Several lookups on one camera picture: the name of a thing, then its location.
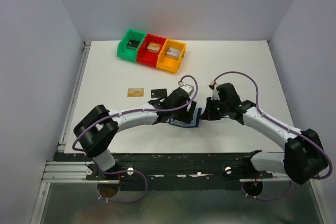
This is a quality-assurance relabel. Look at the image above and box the yellow bin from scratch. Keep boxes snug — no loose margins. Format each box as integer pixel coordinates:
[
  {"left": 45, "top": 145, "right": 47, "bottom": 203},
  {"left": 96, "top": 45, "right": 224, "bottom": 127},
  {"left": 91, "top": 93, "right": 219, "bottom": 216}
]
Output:
[{"left": 156, "top": 39, "right": 186, "bottom": 73}]

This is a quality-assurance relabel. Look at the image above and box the red bin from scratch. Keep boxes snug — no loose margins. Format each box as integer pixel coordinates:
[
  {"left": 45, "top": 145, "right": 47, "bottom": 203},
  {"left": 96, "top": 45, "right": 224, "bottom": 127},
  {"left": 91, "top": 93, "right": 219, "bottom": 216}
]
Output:
[{"left": 136, "top": 34, "right": 166, "bottom": 68}]

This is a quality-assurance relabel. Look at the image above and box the grey block in yellow bin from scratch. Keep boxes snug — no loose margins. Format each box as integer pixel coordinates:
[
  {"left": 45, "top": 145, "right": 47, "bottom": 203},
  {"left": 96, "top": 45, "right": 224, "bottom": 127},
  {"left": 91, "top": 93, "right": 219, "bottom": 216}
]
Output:
[{"left": 166, "top": 47, "right": 182, "bottom": 59}]

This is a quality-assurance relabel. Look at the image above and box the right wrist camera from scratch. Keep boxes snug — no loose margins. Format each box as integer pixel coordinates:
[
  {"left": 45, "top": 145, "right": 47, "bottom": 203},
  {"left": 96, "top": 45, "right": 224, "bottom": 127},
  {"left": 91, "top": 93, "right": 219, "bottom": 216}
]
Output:
[{"left": 209, "top": 81, "right": 220, "bottom": 101}]

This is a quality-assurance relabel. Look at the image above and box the aluminium rail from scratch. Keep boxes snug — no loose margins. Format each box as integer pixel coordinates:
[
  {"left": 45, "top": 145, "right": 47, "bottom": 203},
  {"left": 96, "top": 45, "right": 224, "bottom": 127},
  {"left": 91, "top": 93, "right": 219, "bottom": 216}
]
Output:
[{"left": 41, "top": 162, "right": 87, "bottom": 183}]

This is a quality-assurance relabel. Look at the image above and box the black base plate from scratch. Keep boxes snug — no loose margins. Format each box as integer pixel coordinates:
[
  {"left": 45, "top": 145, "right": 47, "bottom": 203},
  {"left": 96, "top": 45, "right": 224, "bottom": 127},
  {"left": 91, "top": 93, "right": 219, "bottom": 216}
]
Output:
[{"left": 86, "top": 152, "right": 274, "bottom": 192}]

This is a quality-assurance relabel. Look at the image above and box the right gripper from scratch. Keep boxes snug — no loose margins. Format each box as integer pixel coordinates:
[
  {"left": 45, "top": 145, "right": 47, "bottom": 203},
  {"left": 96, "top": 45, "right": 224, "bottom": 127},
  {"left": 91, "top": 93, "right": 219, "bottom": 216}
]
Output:
[{"left": 201, "top": 97, "right": 229, "bottom": 120}]

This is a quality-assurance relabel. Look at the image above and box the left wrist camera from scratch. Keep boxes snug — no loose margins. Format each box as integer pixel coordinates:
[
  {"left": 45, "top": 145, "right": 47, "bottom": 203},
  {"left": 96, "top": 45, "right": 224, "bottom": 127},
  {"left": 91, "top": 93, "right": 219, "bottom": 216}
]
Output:
[{"left": 179, "top": 84, "right": 195, "bottom": 96}]

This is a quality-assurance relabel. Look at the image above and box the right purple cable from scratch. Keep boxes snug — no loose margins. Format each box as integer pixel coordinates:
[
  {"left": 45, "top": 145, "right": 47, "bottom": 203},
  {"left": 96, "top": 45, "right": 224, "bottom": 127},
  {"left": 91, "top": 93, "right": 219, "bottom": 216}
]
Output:
[{"left": 212, "top": 71, "right": 333, "bottom": 200}]

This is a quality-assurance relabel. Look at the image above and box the dark block in green bin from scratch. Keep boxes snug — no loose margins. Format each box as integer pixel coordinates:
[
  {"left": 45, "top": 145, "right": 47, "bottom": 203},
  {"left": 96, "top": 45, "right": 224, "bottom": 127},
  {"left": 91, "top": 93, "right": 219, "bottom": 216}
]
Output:
[{"left": 127, "top": 39, "right": 140, "bottom": 50}]

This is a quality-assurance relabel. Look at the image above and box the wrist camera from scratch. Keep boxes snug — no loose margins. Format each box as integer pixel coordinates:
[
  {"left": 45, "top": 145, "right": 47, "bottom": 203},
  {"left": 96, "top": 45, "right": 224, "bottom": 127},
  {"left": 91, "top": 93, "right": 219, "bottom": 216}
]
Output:
[
  {"left": 209, "top": 81, "right": 220, "bottom": 101},
  {"left": 179, "top": 84, "right": 195, "bottom": 96}
]

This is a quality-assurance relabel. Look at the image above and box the gold credit card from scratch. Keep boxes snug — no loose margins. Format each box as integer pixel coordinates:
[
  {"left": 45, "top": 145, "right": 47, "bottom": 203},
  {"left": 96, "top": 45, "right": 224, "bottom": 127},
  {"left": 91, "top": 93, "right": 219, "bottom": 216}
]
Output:
[{"left": 127, "top": 88, "right": 144, "bottom": 97}]

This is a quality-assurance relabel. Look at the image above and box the tan block in red bin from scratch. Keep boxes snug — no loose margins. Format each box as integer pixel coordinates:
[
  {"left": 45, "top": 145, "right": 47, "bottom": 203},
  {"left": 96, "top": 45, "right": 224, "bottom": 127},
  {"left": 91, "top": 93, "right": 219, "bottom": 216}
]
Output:
[{"left": 147, "top": 42, "right": 161, "bottom": 53}]

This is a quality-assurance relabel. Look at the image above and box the green bin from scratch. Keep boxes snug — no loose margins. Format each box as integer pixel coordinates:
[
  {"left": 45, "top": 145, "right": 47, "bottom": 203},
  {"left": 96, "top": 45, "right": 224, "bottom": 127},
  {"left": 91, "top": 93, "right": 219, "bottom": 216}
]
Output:
[{"left": 117, "top": 29, "right": 147, "bottom": 62}]

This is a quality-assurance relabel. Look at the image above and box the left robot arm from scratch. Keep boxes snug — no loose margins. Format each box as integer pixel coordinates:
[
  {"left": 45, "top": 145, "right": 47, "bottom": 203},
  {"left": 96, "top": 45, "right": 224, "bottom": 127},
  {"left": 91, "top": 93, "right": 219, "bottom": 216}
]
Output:
[{"left": 73, "top": 84, "right": 196, "bottom": 179}]

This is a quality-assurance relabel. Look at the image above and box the blue card holder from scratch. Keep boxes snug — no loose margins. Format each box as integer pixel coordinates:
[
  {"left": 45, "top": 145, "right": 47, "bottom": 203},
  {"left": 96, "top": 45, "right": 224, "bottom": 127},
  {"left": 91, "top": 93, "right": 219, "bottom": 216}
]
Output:
[{"left": 169, "top": 108, "right": 202, "bottom": 129}]

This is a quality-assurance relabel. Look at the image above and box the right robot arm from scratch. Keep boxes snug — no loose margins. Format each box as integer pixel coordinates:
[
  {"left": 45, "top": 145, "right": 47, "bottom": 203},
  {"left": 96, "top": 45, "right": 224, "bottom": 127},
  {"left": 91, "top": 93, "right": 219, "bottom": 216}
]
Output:
[{"left": 201, "top": 82, "right": 329, "bottom": 185}]

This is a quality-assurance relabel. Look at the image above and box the black VIP card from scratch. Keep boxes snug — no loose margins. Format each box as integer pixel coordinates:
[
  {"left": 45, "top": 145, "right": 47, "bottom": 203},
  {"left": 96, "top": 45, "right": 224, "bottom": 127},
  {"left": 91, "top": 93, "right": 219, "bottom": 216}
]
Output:
[{"left": 151, "top": 88, "right": 167, "bottom": 99}]

